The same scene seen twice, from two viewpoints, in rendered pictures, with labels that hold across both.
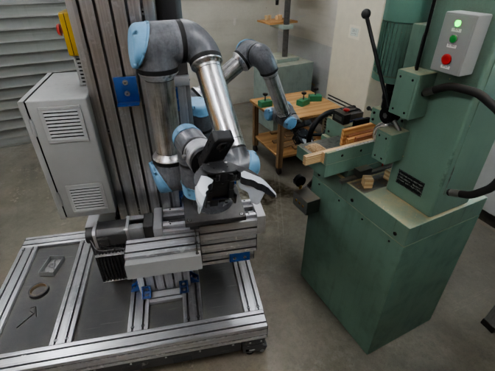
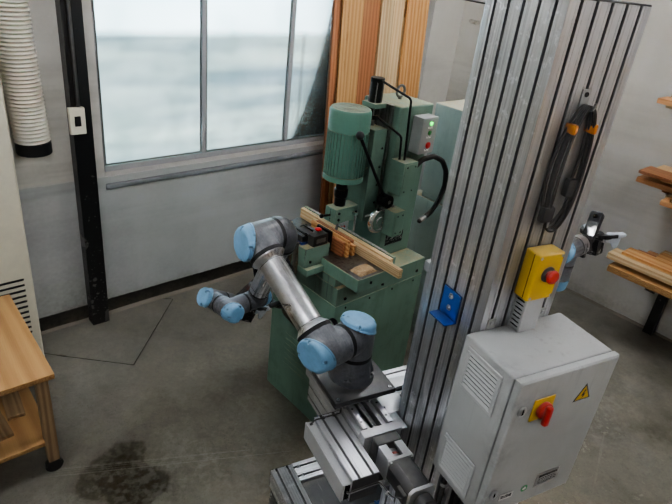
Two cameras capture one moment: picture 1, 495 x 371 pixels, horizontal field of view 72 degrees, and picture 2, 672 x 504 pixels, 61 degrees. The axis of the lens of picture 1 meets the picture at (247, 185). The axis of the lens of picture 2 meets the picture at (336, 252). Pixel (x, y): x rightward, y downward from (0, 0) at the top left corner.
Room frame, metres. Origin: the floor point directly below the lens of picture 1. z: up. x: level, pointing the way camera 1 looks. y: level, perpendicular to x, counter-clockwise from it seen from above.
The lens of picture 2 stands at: (2.13, 1.63, 2.05)
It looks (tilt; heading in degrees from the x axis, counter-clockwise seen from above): 27 degrees down; 252
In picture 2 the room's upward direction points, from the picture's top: 7 degrees clockwise
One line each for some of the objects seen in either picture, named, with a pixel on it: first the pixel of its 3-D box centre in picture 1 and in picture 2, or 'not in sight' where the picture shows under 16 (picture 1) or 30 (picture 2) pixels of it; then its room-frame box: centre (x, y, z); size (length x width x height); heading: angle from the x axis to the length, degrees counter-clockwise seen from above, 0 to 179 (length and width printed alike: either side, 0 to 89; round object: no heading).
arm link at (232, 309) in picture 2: (275, 114); (232, 307); (1.91, -0.17, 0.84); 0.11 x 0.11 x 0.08; 29
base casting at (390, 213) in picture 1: (391, 185); (350, 260); (1.29, -0.65, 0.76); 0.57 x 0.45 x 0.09; 26
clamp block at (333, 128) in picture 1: (345, 127); (306, 249); (1.56, -0.48, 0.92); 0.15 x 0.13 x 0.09; 116
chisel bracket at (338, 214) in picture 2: (387, 120); (341, 213); (1.38, -0.60, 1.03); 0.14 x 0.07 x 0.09; 26
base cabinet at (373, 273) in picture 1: (373, 249); (340, 328); (1.29, -0.65, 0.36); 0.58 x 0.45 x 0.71; 26
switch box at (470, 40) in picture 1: (459, 43); (423, 134); (1.05, -0.61, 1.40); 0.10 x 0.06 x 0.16; 26
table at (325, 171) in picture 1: (356, 142); (320, 253); (1.48, -0.52, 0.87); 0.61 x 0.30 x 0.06; 116
